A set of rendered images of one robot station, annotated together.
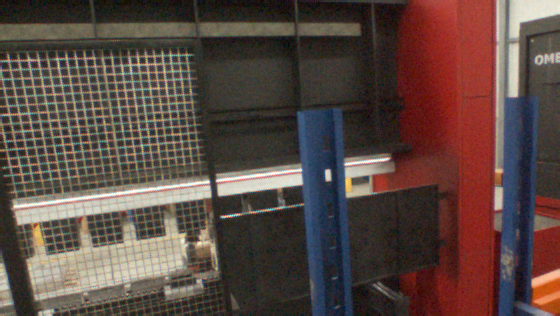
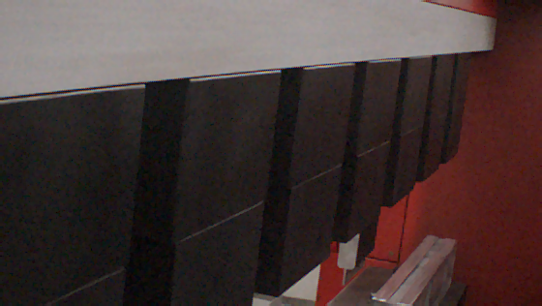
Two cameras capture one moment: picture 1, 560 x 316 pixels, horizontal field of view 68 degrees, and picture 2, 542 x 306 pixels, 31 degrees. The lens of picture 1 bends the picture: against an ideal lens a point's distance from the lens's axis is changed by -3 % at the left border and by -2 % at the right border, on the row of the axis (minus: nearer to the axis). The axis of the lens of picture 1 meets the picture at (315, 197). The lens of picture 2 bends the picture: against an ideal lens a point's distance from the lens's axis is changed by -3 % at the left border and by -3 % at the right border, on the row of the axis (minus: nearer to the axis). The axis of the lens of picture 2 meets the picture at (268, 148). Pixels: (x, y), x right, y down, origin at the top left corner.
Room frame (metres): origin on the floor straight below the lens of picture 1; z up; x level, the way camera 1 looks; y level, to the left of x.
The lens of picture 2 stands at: (1.66, 1.26, 1.38)
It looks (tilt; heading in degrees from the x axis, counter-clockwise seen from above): 8 degrees down; 309
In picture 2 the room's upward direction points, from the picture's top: 7 degrees clockwise
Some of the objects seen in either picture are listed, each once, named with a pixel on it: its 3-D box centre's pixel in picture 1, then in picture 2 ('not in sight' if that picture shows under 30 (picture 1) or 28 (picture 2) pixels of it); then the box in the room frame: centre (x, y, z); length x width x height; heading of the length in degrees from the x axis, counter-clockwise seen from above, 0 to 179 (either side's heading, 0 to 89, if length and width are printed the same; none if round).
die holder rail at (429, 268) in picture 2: not in sight; (416, 291); (2.48, -0.20, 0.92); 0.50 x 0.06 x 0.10; 112
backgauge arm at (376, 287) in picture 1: (368, 286); not in sight; (2.09, -0.25, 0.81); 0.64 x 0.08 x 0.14; 22
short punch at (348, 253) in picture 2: not in sight; (359, 235); (2.28, 0.31, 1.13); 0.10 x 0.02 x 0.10; 112
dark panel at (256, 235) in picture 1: (339, 245); not in sight; (1.89, -0.10, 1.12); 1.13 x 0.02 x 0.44; 112
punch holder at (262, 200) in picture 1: (263, 203); (376, 122); (2.29, 0.29, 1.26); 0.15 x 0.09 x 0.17; 112
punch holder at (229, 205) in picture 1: (227, 208); (333, 138); (2.22, 0.47, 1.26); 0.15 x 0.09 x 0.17; 112
